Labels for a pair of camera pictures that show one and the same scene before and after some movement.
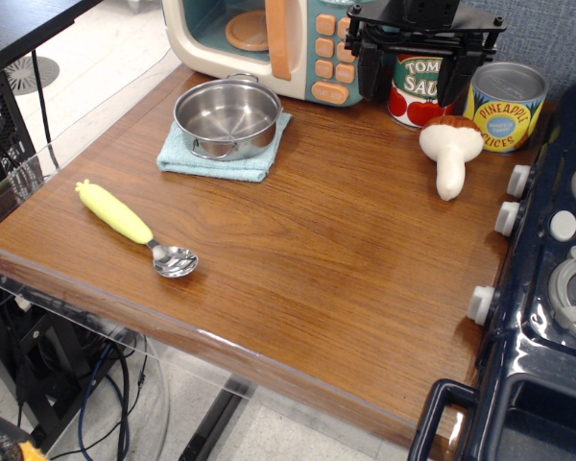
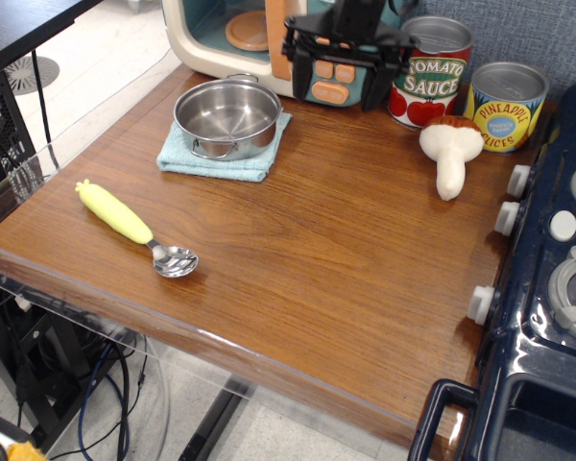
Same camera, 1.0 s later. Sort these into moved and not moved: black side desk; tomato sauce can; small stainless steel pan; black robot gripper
Moved: black robot gripper
Not moved: black side desk; small stainless steel pan; tomato sauce can
